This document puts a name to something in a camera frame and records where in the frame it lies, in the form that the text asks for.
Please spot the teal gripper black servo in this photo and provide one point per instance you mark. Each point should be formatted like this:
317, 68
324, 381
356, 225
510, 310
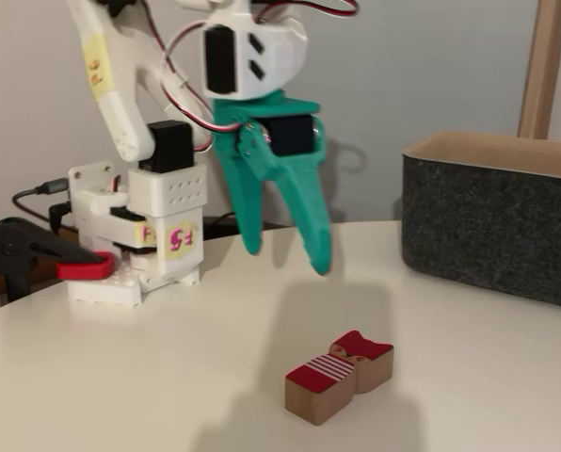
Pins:
287, 137

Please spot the red painted wooden block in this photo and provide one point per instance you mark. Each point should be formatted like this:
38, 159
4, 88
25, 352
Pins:
327, 372

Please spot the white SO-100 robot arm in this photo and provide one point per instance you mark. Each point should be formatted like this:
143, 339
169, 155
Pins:
120, 94

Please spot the dark grey felt basket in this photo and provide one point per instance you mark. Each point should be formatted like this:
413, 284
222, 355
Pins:
487, 226

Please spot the black clamp red jaw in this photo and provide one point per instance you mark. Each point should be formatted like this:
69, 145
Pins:
17, 240

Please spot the light wooden frame post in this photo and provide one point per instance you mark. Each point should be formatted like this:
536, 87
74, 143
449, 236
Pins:
541, 70

